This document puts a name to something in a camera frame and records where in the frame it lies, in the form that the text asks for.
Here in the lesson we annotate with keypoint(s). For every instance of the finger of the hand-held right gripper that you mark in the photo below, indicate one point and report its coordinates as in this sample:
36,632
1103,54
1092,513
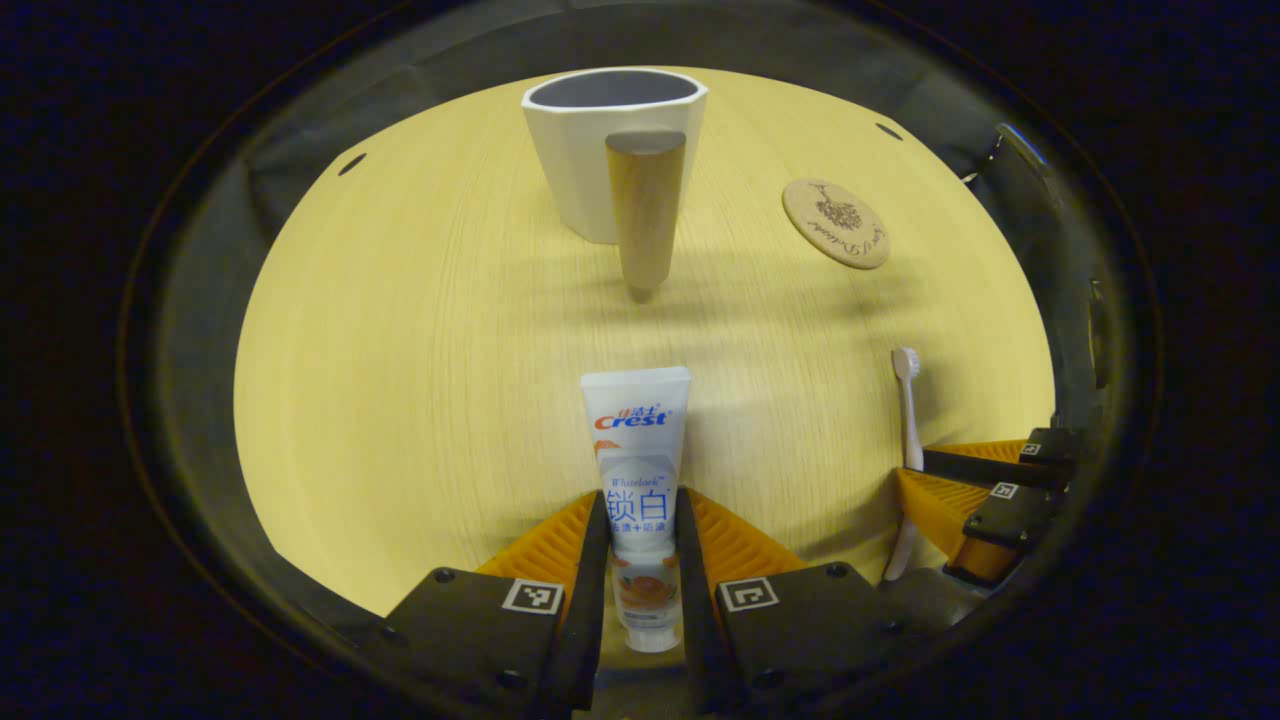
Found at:
1010,515
990,468

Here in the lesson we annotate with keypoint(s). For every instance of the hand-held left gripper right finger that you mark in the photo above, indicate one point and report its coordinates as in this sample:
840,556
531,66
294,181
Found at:
695,610

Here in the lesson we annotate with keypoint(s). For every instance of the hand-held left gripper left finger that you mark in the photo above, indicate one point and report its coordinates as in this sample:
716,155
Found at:
590,600

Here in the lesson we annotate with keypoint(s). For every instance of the pale pink toothbrush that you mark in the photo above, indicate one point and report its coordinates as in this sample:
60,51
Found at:
908,420

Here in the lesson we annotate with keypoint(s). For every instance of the white toothpaste tube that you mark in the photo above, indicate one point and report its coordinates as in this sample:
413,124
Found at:
637,440

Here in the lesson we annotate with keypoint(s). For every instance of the round cork coaster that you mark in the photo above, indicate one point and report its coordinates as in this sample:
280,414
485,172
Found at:
835,225

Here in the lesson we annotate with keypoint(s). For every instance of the light wooden desktop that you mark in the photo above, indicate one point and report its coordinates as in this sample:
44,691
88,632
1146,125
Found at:
420,380

